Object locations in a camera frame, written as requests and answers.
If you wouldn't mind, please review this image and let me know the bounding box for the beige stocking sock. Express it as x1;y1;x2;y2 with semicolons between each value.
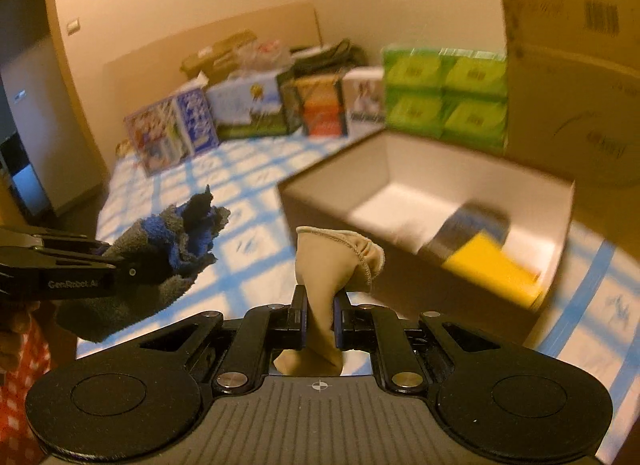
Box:
272;226;386;377

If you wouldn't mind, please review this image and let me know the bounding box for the green milk gift box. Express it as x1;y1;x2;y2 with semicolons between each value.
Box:
205;70;297;141

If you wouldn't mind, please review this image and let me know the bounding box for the brown flat cardboard box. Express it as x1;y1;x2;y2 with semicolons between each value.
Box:
179;30;259;88

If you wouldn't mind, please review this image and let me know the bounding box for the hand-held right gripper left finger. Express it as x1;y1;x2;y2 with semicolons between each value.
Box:
140;285;308;397

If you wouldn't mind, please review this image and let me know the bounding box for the white box with dog photo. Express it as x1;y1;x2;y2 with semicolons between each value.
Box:
341;66;386;126

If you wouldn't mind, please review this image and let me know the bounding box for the person's left hand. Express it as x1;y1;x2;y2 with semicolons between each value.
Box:
0;301;42;337

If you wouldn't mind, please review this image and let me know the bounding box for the red gold box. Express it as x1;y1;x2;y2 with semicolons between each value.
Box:
294;75;344;106

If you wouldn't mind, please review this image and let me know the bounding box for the green tissue pack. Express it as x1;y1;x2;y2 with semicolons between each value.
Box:
380;44;509;148

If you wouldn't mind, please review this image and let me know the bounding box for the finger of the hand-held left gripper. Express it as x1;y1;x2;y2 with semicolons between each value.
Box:
0;244;121;271
0;226;105;252

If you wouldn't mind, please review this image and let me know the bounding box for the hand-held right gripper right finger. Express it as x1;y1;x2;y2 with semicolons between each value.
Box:
332;290;502;394

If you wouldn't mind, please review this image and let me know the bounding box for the large cardboard box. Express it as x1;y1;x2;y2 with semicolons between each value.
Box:
497;0;640;192

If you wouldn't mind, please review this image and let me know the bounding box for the orange red box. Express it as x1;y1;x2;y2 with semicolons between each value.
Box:
301;102;349;138

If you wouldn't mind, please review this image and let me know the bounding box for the blue checked bed sheet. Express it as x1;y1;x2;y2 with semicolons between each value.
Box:
94;124;640;462

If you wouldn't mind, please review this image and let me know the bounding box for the grey and blue sock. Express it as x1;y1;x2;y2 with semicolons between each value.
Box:
54;185;232;344

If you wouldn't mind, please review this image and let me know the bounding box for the clear plastic bag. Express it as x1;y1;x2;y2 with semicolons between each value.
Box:
234;39;294;78

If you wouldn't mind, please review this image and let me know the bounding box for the grey blue striped cloth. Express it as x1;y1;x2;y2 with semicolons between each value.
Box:
419;202;512;267

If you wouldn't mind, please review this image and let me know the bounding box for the blue white milk carton case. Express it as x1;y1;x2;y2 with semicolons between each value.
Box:
123;86;220;176

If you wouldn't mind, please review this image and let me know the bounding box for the red checked cloth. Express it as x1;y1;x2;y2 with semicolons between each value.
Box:
0;317;77;465

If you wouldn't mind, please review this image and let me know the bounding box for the black bag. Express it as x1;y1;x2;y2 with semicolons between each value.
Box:
289;38;369;78

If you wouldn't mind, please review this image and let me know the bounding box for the green and yellow sponge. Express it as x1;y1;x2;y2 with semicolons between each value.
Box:
442;232;547;309

